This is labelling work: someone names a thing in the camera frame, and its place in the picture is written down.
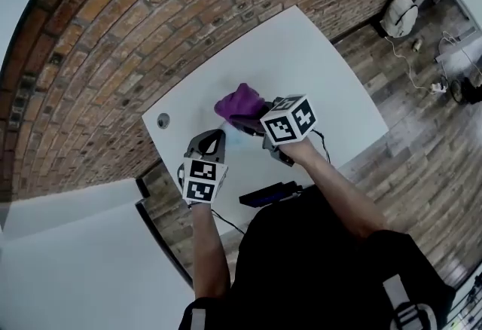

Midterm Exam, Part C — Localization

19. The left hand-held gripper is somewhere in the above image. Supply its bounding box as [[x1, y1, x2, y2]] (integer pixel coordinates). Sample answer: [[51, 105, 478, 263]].
[[177, 129, 230, 206]]

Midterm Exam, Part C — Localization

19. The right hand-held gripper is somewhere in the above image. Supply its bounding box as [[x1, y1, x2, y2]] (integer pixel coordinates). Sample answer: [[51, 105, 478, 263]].
[[229, 93, 319, 167]]

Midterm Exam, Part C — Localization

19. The purple cleaning cloth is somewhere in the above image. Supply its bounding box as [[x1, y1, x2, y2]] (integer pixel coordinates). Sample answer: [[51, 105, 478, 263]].
[[213, 82, 267, 130]]

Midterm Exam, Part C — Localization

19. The person's right forearm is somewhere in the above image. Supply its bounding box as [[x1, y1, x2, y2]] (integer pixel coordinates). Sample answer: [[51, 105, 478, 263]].
[[280, 132, 391, 241]]

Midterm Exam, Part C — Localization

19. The person's left forearm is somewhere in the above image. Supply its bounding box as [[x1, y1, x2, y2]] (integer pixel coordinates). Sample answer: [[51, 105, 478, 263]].
[[190, 202, 231, 299]]

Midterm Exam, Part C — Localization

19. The black electronics box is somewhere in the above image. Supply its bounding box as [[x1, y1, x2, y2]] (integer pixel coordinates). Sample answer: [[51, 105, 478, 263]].
[[239, 180, 302, 208]]

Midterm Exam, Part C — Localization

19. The person's black shirt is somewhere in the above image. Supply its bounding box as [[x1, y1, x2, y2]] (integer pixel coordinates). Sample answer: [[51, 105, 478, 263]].
[[180, 185, 459, 330]]

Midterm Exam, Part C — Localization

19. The white table with black edge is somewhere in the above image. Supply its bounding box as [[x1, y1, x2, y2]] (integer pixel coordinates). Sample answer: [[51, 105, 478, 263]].
[[0, 177, 197, 330]]

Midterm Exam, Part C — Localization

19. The white backpack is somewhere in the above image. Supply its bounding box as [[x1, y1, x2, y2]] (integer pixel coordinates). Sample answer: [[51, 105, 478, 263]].
[[379, 0, 419, 38]]

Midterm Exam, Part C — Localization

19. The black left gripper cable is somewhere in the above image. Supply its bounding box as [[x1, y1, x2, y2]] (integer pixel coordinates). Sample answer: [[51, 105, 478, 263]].
[[210, 207, 248, 235]]

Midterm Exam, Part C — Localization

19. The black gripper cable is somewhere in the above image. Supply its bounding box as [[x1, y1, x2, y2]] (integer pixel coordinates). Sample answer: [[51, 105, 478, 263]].
[[312, 128, 332, 163], [210, 207, 248, 235]]

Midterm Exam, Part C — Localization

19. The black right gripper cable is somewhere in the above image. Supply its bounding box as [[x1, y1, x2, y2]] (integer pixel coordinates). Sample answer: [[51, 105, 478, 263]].
[[312, 128, 332, 163]]

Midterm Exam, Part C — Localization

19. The white floor cable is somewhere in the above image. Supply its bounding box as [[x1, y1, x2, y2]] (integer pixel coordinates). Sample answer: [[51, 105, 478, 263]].
[[386, 36, 434, 90]]

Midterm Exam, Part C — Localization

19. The black floor cable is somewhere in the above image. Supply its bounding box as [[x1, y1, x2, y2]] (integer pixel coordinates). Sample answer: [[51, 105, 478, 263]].
[[450, 78, 465, 104]]

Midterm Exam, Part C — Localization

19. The grey harness strap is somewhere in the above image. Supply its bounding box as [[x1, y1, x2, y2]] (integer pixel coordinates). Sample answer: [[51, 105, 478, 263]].
[[382, 273, 440, 330]]

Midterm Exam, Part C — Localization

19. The white wire rack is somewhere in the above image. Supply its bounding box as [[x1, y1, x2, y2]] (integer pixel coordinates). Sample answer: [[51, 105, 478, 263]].
[[450, 275, 482, 330]]

